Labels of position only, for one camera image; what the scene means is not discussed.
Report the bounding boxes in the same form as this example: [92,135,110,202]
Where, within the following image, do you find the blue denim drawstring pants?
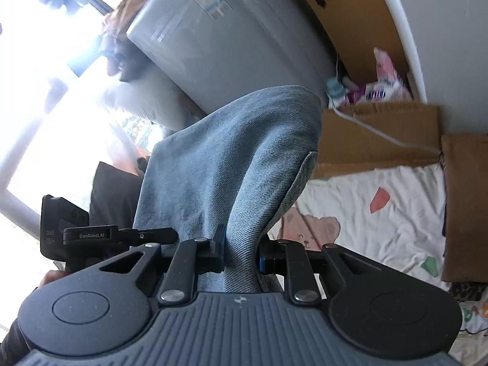
[133,85,323,294]

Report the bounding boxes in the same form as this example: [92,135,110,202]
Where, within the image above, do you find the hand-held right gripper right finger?
[258,238,376,306]

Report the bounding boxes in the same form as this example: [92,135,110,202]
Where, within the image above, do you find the white pole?
[368,0,428,103]

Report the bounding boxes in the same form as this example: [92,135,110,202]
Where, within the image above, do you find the person's left forearm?
[0,314,31,366]

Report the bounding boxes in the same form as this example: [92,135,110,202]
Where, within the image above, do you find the person's left hand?
[38,269,71,288]

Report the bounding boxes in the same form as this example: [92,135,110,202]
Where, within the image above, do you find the leopard print cloth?
[448,280,488,303]

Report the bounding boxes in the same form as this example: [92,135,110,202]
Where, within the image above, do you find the pink purple packet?
[349,48,414,105]

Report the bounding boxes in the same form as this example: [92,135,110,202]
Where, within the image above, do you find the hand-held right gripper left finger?
[89,224,225,306]

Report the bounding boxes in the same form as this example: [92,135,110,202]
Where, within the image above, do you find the small blue white bottle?
[326,76,349,107]

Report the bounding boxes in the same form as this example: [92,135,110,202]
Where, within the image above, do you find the tall cardboard box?
[276,0,414,102]

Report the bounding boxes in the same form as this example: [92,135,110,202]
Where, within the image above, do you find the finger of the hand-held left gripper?
[117,227,180,245]

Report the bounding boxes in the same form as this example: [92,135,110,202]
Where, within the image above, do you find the white bear print bed sheet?
[274,162,488,366]

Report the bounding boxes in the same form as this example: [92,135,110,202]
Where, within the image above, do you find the white cable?
[328,103,443,153]

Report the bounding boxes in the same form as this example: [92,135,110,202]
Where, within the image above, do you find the grey wrapped appliance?
[126,0,338,123]

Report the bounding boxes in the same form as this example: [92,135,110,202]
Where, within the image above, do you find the white brown furry thing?
[101,0,199,138]

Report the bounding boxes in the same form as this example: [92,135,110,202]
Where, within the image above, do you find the white printed cloth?
[457,299,488,334]

